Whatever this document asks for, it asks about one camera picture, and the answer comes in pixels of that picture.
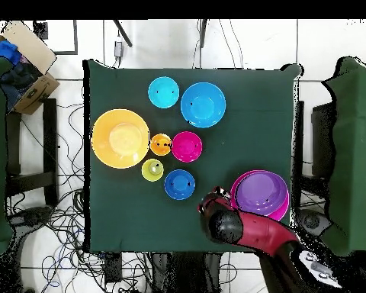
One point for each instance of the purple plastic bowl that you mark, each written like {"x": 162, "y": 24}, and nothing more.
{"x": 260, "y": 192}

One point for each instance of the small red plastic bowl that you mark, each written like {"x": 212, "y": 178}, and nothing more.
{"x": 186, "y": 146}

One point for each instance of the large pink plastic bowl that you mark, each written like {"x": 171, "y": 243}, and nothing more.
{"x": 282, "y": 213}

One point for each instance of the medium blue plastic bowl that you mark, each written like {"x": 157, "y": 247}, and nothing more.
{"x": 202, "y": 106}

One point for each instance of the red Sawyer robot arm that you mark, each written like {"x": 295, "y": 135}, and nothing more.
{"x": 262, "y": 232}

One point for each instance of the small dark blue bowl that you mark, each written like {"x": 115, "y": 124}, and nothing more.
{"x": 179, "y": 184}

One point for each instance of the yellow plastic cup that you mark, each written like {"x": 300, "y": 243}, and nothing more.
{"x": 148, "y": 172}

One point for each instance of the orange plastic cup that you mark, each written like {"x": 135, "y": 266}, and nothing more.
{"x": 160, "y": 149}

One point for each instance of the dark green tablecloth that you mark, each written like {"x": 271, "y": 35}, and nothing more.
{"x": 125, "y": 213}

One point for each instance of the large orange plastic bowl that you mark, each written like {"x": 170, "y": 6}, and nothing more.
{"x": 119, "y": 140}

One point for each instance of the small light blue bowl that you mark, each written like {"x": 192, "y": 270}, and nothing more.
{"x": 164, "y": 99}

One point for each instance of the black power strip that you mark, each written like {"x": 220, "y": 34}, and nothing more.
{"x": 113, "y": 268}

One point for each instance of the black tripod leg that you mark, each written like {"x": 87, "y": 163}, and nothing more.
{"x": 202, "y": 32}
{"x": 123, "y": 33}

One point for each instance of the grey power adapter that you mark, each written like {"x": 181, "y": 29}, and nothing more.
{"x": 118, "y": 48}

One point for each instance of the dark fabric bundle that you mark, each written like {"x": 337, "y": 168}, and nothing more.
{"x": 18, "y": 79}

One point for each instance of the cardboard box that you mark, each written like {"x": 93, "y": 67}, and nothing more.
{"x": 27, "y": 42}

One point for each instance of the bright blue cloth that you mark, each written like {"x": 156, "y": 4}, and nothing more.
{"x": 3, "y": 50}

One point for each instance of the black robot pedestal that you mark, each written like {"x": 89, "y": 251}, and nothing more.
{"x": 186, "y": 271}

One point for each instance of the black metal frame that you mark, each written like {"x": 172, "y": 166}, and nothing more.
{"x": 50, "y": 137}

